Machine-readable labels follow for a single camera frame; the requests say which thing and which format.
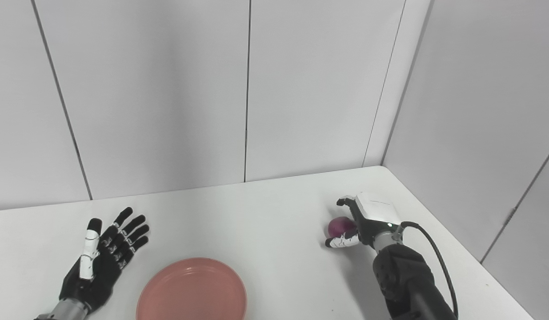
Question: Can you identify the purple red onion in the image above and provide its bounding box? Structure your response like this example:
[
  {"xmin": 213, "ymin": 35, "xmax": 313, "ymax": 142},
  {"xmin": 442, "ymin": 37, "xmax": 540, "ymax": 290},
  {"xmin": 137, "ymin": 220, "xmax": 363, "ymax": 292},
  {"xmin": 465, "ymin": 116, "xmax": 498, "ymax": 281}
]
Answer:
[{"xmin": 328, "ymin": 216, "xmax": 357, "ymax": 238}]

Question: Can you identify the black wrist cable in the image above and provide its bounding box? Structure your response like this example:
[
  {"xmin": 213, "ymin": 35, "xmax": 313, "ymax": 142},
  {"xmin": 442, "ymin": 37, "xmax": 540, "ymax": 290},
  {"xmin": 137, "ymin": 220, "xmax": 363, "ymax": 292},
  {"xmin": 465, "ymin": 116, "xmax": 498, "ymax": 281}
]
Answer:
[{"xmin": 400, "ymin": 221, "xmax": 459, "ymax": 318}]

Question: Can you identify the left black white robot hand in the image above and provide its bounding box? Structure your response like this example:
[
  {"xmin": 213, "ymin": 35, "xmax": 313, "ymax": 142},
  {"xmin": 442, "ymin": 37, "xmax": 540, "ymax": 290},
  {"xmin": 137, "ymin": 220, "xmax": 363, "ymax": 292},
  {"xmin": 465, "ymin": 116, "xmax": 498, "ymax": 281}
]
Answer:
[{"xmin": 59, "ymin": 207, "xmax": 150, "ymax": 312}]

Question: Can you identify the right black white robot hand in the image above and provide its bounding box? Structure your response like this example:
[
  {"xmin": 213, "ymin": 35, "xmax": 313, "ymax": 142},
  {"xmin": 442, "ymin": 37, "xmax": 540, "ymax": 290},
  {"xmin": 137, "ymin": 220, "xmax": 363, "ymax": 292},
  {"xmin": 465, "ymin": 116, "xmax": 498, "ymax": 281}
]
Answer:
[{"xmin": 325, "ymin": 193, "xmax": 404, "ymax": 249}]

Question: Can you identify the pink round plate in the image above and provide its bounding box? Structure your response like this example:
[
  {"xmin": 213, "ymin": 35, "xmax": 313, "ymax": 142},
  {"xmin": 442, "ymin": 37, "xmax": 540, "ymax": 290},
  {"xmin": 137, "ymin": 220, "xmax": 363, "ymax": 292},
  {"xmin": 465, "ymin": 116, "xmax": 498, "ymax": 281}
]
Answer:
[{"xmin": 136, "ymin": 257, "xmax": 248, "ymax": 320}]

